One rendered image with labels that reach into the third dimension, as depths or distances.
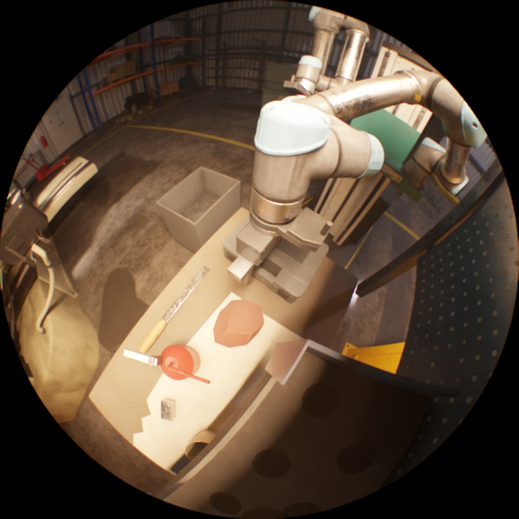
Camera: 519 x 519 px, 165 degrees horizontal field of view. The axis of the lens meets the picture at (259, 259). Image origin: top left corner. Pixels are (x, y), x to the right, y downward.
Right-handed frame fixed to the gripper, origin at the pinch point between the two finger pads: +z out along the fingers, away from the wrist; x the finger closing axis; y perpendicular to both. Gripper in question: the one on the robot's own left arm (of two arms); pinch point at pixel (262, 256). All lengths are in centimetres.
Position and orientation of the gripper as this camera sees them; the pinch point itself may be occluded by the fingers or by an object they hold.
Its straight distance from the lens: 41.0
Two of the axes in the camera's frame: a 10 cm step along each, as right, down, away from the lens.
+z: -1.0, 4.6, 8.8
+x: -5.8, 7.0, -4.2
